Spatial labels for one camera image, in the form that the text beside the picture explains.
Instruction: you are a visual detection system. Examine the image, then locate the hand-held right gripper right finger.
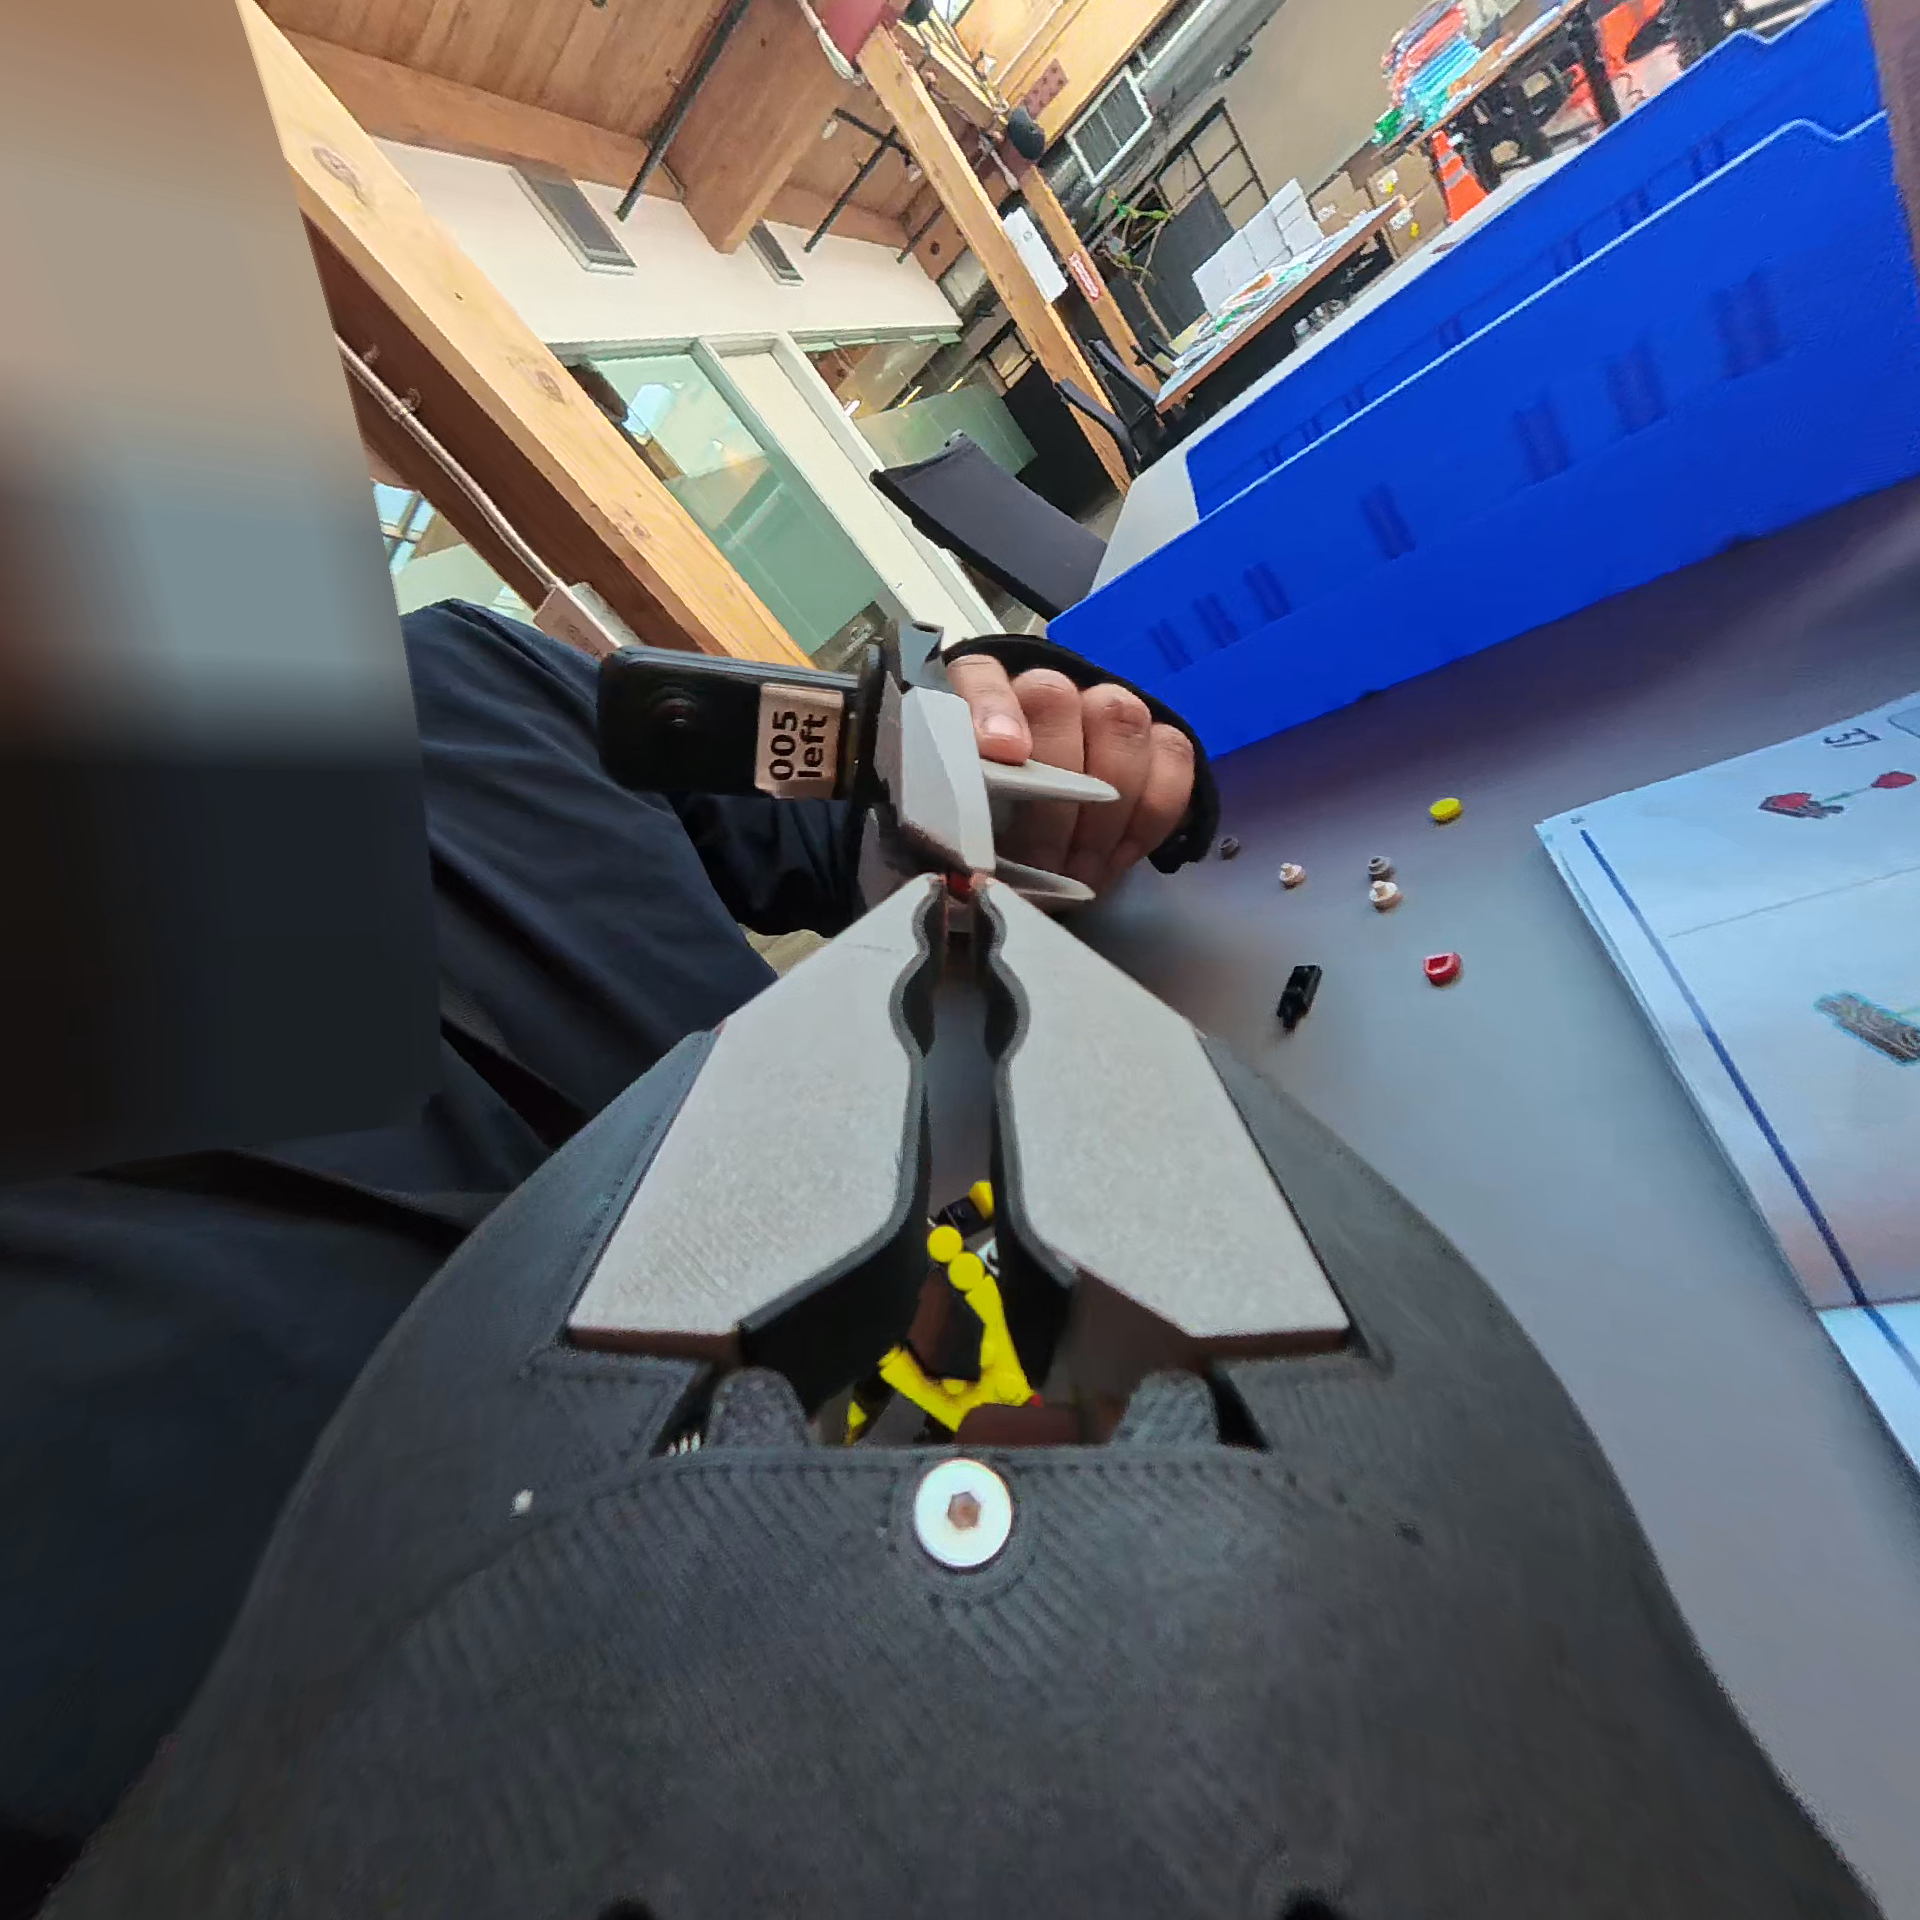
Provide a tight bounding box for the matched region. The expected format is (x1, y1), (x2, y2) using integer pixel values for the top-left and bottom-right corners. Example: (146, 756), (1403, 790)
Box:
(971, 882), (1355, 1379)

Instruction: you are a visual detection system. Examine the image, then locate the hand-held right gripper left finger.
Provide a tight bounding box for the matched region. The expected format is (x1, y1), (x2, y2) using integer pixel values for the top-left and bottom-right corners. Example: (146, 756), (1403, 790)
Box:
(565, 873), (947, 1415)

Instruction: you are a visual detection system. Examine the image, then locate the black yellow red lego model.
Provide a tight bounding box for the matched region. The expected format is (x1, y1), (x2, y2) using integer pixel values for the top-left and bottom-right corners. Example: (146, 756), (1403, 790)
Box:
(838, 1177), (1052, 1444)

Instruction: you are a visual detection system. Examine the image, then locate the person's left forearm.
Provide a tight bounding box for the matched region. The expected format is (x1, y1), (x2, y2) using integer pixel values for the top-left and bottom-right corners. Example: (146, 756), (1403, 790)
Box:
(675, 786), (879, 939)

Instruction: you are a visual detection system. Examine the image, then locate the lego instruction booklet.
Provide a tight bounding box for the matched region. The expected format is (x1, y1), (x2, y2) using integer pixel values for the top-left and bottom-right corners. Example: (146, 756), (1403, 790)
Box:
(1534, 698), (1920, 1479)

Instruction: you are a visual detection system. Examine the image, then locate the person's left hand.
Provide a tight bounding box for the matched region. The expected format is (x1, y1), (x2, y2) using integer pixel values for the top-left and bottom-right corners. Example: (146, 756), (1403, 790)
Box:
(950, 660), (1194, 903)

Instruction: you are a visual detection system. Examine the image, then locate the glass door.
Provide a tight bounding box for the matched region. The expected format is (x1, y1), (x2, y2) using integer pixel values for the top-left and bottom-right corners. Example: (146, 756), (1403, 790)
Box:
(547, 336), (999, 663)

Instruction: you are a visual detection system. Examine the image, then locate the black office chair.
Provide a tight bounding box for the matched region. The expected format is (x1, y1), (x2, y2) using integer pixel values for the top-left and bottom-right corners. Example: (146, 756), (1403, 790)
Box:
(1055, 336), (1163, 474)
(871, 432), (1108, 620)

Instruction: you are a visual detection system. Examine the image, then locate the thick wooden beam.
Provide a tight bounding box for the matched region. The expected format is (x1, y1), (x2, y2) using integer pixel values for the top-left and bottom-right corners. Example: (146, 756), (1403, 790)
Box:
(241, 0), (811, 663)

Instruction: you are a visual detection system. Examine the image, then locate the blue plastic bin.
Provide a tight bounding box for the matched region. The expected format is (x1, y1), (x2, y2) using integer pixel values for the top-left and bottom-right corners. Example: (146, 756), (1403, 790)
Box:
(1183, 0), (1876, 519)
(1045, 112), (1920, 759)

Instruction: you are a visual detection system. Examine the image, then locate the wooden table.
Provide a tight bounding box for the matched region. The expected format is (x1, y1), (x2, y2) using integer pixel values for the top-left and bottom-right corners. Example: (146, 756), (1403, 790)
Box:
(1154, 201), (1403, 414)

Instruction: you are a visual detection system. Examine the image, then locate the stack of white boxes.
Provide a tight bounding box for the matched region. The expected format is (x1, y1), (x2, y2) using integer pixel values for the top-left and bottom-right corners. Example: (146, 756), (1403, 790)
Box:
(1190, 182), (1322, 308)

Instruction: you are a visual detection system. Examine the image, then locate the stack of colourful folders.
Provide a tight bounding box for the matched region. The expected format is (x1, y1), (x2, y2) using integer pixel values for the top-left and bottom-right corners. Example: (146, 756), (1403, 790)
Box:
(1380, 0), (1518, 128)

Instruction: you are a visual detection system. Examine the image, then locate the long black-framed table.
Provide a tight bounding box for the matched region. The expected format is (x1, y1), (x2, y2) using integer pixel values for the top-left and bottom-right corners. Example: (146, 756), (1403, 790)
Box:
(1380, 0), (1771, 184)

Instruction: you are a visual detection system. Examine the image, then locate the slim wooden post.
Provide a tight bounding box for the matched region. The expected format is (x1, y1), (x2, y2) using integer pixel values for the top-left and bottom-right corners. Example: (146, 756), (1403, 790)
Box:
(855, 31), (1133, 489)

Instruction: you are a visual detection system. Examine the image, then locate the white wall vent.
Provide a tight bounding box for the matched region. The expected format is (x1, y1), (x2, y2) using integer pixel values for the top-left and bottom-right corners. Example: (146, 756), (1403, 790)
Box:
(1066, 72), (1154, 184)

